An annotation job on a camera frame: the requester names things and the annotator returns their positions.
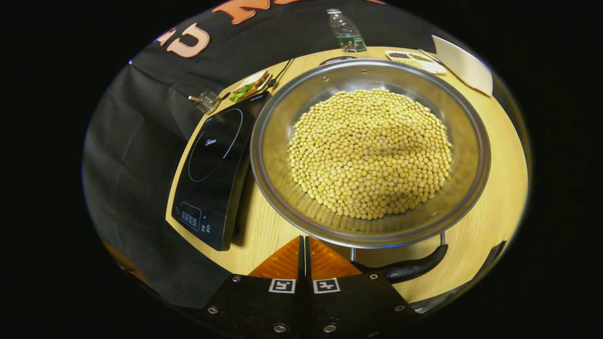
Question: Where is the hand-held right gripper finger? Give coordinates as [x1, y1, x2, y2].
[305, 235, 420, 337]
[203, 235, 309, 336]

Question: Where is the steel pot with black handles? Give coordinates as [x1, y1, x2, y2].
[250, 56, 491, 284]

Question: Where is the pile of yellow soybeans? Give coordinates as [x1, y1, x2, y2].
[287, 88, 453, 220]

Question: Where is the black induction cooktop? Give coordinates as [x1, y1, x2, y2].
[165, 91, 273, 251]

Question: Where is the sandwich on white plate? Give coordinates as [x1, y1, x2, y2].
[229, 70, 272, 103]

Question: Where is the black backdrop cloth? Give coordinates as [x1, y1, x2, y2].
[82, 0, 533, 309]

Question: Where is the white divided dish of beans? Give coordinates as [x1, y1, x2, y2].
[385, 50, 447, 75]

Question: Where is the clear plastic water bottle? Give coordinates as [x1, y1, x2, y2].
[327, 8, 367, 53]

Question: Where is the white toaster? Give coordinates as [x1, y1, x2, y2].
[432, 35, 493, 97]

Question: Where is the small metal wire rack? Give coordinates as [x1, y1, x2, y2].
[188, 89, 222, 114]

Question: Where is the black power cable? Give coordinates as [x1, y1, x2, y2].
[269, 57, 295, 90]

